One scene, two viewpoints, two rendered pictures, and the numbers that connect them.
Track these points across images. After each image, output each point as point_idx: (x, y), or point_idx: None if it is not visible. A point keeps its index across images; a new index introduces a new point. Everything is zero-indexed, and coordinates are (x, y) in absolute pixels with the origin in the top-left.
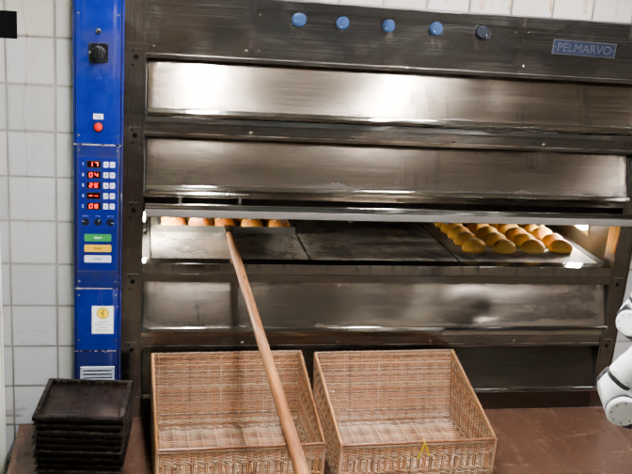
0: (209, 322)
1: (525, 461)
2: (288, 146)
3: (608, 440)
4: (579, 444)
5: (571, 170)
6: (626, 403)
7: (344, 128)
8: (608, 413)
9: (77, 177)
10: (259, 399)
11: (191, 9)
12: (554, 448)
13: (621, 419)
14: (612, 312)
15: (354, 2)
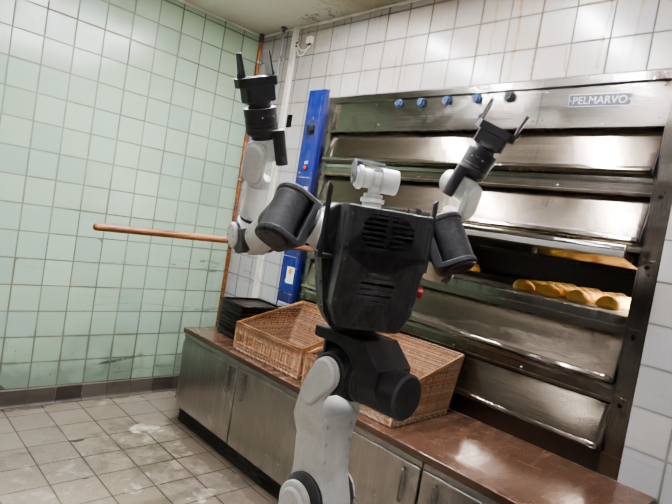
0: None
1: (439, 442)
2: None
3: (552, 481)
4: (515, 466)
5: (583, 210)
6: (230, 225)
7: (413, 170)
8: (227, 235)
9: None
10: None
11: (353, 105)
12: (485, 454)
13: (230, 241)
14: (628, 369)
15: (427, 87)
